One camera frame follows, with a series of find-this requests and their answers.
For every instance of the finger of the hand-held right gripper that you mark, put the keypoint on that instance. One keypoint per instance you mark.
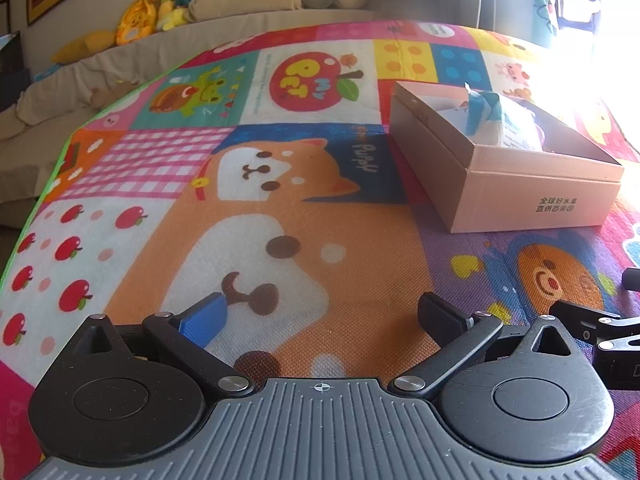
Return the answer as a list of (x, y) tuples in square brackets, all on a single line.
[(631, 280), (575, 317)]

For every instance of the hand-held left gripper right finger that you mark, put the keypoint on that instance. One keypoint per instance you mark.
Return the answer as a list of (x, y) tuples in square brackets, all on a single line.
[(442, 317)]

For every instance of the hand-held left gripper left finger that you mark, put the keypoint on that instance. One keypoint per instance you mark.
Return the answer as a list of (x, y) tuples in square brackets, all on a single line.
[(205, 317)]

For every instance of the pink cardboard box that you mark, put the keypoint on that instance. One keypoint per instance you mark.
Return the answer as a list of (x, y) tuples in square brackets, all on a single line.
[(500, 190)]

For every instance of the blue white packet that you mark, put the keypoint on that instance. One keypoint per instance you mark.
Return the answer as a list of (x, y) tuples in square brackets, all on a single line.
[(500, 120)]

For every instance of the colourful printed play mat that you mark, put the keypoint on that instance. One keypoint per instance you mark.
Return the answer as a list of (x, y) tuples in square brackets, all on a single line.
[(150, 170)]

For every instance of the beige sofa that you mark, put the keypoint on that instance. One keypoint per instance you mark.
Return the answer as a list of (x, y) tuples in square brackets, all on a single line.
[(30, 170)]

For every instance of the brown plush toy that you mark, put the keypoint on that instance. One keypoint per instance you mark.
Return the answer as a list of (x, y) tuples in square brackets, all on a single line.
[(103, 97)]

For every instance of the blue cartoon plush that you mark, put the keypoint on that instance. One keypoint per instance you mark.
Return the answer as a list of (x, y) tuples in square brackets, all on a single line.
[(545, 15)]

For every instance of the small blue item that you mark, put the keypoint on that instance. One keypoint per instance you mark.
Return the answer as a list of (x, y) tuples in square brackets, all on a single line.
[(50, 70)]

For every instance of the yellow cushion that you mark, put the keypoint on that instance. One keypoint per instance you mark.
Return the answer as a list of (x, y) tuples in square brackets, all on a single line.
[(85, 46)]

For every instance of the yellow orange plush toy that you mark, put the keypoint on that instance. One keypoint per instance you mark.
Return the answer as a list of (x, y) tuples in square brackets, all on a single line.
[(134, 22)]

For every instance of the yellow duck plush toy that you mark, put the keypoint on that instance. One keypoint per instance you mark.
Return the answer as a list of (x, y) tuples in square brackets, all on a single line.
[(162, 5)]

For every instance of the dark cabinet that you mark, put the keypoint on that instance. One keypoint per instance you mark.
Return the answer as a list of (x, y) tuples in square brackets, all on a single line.
[(12, 65)]

